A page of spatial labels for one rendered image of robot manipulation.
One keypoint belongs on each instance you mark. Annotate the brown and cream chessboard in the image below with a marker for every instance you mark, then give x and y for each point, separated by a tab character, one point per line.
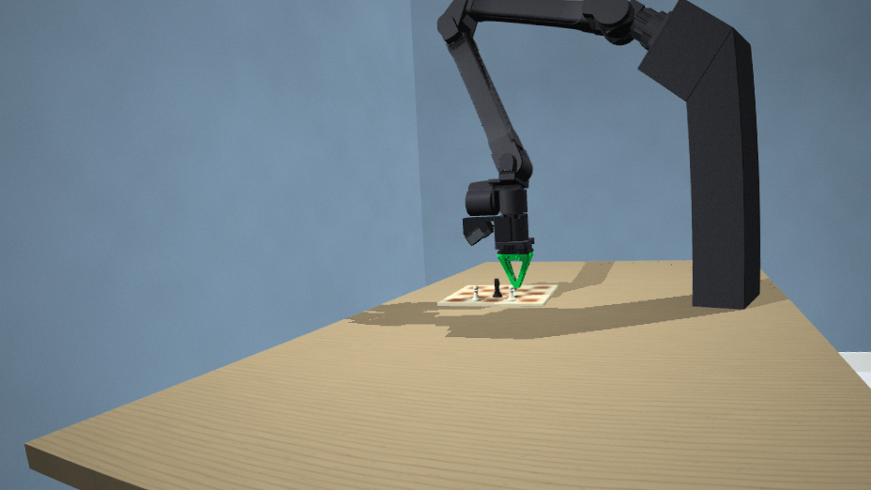
530	296

